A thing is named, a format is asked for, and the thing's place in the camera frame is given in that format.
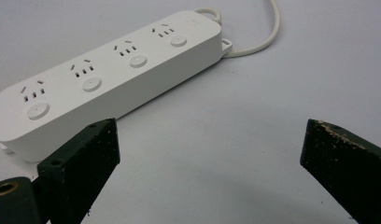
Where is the white power strip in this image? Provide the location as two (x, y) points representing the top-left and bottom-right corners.
(0, 10), (233, 164)

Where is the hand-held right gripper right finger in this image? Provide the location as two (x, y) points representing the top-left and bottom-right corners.
(299, 118), (381, 224)

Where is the white power strip cable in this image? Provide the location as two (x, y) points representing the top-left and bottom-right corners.
(193, 0), (280, 59)

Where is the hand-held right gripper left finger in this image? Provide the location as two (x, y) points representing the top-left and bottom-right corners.
(31, 118), (121, 224)

